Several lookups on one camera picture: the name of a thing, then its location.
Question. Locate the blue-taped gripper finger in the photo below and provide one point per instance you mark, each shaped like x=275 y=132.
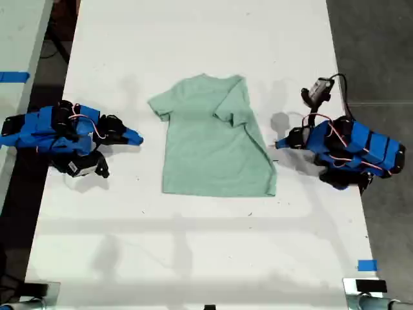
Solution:
x=290 y=146
x=121 y=127
x=129 y=141
x=294 y=135

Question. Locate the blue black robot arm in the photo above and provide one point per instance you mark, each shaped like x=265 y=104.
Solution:
x=364 y=145
x=35 y=129

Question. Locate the pale green T-shirt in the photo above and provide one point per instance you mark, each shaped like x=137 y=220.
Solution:
x=206 y=145

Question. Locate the long blue tape strip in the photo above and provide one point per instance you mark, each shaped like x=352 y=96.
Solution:
x=13 y=77

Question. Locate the short blue tape strip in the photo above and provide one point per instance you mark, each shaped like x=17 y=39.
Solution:
x=367 y=265

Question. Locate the small black box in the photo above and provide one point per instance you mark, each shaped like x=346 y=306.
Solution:
x=36 y=289
x=371 y=286

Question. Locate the small black edge clip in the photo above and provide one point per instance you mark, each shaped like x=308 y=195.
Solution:
x=209 y=307

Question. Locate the black camera stalk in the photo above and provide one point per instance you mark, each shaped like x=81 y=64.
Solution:
x=314 y=106

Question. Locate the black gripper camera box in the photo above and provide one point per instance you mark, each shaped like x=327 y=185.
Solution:
x=321 y=88
x=80 y=166

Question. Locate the metal table bracket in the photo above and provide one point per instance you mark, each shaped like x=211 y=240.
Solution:
x=350 y=294
x=54 y=290

